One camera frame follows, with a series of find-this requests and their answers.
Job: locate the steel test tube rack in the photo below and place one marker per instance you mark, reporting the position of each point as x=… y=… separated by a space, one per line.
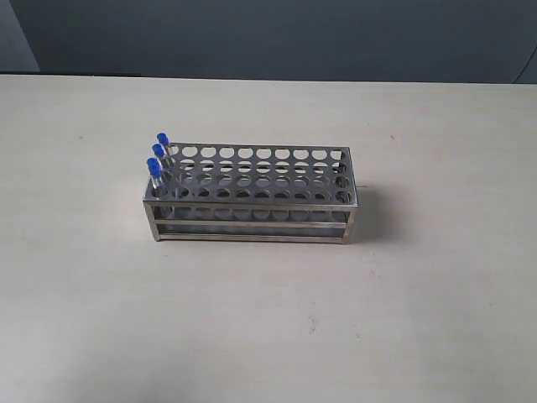
x=259 y=193

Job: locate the blue-capped tube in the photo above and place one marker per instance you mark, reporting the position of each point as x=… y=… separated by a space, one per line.
x=164 y=142
x=160 y=155
x=156 y=177

